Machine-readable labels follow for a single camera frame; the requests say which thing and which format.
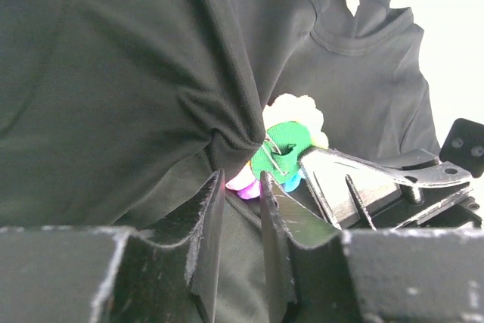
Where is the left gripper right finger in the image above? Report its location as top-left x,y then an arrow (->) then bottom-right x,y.
261,173 -> 483,322

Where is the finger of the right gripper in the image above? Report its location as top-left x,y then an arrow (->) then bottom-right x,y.
298,147 -> 473,231

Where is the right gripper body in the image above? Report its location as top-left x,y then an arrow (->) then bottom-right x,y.
371,118 -> 483,229

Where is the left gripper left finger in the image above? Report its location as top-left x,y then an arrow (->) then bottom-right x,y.
1,171 -> 225,322

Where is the colourful pom-pom brooch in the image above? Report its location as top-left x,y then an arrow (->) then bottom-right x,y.
225,94 -> 329,200

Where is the black t-shirt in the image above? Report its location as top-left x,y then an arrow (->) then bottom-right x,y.
1,0 -> 440,322

